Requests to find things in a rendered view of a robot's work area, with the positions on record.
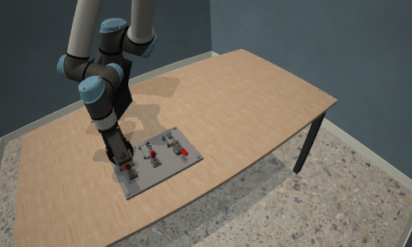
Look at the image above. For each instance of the red-handled toggle clamp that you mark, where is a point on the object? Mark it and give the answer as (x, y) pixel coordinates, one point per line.
(177, 148)

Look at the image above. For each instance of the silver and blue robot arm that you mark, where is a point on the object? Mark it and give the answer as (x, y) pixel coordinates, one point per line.
(115, 37)

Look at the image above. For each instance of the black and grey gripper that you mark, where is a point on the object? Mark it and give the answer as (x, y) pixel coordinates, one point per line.
(111, 156)

